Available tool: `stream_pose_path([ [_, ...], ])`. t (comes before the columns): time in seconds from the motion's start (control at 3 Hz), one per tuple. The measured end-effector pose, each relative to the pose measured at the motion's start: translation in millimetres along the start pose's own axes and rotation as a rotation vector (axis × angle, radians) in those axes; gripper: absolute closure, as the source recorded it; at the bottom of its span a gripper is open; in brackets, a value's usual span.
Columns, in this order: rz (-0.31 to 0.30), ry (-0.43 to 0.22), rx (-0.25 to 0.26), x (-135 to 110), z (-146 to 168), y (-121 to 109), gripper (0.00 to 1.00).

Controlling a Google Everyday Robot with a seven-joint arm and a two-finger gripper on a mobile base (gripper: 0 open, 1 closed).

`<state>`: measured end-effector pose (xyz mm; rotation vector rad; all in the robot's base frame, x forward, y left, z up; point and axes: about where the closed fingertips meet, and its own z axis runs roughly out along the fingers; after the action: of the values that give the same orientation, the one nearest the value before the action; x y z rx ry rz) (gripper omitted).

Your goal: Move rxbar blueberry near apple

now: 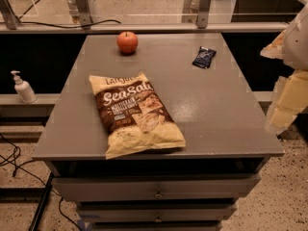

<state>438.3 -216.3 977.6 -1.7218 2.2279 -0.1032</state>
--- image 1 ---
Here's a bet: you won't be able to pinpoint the sea salt chips bag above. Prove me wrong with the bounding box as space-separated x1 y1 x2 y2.
90 73 186 159

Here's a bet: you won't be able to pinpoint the dark blue rxbar wrapper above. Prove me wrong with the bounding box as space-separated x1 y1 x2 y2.
192 46 217 68

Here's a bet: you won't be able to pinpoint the top drawer knob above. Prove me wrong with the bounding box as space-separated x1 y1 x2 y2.
154 191 164 199

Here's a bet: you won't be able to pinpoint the far left metal post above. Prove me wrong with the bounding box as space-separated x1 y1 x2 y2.
0 0 20 30

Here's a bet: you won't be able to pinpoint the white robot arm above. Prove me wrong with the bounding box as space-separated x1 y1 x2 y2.
260 5 308 135

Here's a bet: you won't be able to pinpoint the metal bracket post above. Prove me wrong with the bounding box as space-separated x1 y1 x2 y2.
181 0 215 30
66 0 92 29

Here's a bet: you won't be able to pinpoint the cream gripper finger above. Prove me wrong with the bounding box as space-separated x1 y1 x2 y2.
265 70 308 135
260 31 286 60

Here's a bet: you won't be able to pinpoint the black floor cables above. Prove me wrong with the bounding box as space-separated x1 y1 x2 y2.
0 132 84 231

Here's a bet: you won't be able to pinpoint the black cable on ledge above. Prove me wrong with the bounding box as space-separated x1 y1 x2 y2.
18 18 122 30

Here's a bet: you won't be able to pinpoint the right metal bracket post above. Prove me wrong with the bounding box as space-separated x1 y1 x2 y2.
181 0 215 30

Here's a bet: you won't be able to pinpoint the lower drawer knob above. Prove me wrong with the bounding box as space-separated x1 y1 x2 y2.
155 216 162 223

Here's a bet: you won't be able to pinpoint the white pump dispenser bottle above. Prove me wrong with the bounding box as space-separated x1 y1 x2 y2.
11 70 37 104

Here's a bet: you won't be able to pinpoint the drawer knob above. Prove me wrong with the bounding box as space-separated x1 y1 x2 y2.
155 216 162 223
154 191 164 199

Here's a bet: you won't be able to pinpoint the red apple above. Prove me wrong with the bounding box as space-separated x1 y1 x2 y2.
116 31 139 54

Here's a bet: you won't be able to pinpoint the left metal bracket post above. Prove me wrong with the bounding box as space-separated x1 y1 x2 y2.
66 0 92 29

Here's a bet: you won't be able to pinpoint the grey drawer cabinet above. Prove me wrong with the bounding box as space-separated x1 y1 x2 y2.
34 34 283 231

